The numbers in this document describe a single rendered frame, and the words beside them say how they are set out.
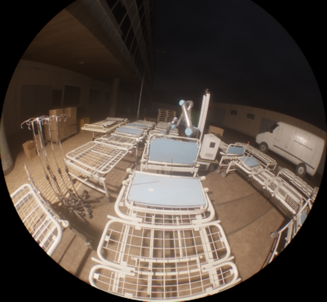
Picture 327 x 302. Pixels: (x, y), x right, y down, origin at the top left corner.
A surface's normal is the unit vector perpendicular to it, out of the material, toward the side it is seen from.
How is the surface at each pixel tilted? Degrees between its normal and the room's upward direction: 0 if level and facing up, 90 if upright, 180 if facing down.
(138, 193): 8
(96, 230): 0
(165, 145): 90
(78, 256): 0
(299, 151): 88
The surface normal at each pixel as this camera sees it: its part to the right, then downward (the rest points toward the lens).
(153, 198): 0.14, -0.90
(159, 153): 0.07, 0.30
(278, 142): -0.97, -0.11
